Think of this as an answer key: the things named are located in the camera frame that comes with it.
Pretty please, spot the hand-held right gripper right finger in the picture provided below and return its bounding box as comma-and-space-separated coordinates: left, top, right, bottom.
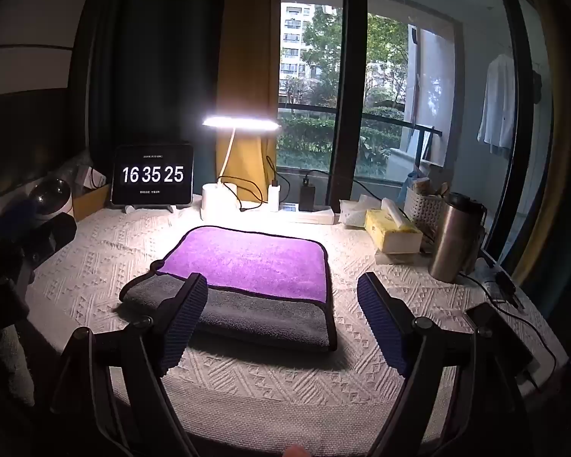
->
356, 271, 529, 457

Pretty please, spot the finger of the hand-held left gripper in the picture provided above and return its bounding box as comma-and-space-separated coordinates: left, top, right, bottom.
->
0, 197, 41, 239

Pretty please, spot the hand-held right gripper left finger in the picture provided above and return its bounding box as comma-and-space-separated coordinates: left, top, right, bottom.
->
50, 272, 209, 457

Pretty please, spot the grey towel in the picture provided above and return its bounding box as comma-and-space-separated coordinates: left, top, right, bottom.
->
119, 273, 338, 352

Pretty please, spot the purple towel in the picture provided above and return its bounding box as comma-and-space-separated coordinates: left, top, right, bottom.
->
155, 226, 332, 304

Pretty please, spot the cardboard box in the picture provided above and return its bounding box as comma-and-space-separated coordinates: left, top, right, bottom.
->
71, 183, 112, 222

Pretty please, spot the small white box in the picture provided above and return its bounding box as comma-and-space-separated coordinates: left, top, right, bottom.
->
84, 166, 108, 189

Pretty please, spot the yellow tissue box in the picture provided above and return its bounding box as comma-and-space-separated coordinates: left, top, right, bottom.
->
364, 198, 424, 254

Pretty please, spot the white tablet stand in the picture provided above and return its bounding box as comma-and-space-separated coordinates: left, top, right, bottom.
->
123, 203, 177, 214

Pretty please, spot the stainless steel thermos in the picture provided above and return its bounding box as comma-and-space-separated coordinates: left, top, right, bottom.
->
429, 192, 487, 283

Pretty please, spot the white textured tablecloth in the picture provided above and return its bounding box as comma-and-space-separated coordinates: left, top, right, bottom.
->
26, 193, 571, 457

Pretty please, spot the white perforated basket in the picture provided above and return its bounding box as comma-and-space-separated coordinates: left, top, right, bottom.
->
403, 185, 447, 238

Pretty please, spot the white power strip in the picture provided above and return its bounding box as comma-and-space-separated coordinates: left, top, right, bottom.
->
240, 201, 337, 225

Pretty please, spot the white desk lamp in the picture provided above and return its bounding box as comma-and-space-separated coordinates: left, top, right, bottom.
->
201, 114, 282, 224

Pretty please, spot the small black plug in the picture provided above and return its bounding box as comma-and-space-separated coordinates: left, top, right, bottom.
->
494, 270, 525, 311

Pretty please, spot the tablet with clock display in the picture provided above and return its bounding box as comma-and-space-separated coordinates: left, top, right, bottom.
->
110, 142, 195, 207

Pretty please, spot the black power adapter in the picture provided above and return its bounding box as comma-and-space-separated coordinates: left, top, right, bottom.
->
298, 178, 317, 211

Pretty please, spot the black balcony railing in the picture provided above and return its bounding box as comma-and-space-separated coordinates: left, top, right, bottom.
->
278, 102, 444, 135

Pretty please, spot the dark green curtain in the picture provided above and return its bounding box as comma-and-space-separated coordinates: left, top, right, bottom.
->
82, 0, 230, 192

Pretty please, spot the white balcony panel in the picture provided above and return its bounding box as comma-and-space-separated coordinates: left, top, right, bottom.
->
406, 25, 458, 168

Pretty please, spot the white hanging shirt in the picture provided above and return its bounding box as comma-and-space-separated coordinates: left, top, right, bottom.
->
477, 53, 516, 150

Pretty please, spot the yellow curtain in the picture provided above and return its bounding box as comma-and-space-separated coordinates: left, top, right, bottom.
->
217, 0, 283, 201

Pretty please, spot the white round camera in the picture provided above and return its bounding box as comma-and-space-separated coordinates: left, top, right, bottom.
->
27, 178, 75, 222

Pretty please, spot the black lamp cable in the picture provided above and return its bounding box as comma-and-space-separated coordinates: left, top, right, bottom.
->
216, 154, 287, 212

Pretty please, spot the black phone cable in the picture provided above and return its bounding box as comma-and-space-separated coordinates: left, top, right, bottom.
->
457, 270, 558, 393

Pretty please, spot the black adapter cable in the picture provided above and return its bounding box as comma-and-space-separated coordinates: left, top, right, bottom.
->
303, 168, 392, 201

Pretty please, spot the dark window frame post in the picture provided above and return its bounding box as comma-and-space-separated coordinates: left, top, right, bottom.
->
327, 0, 369, 201

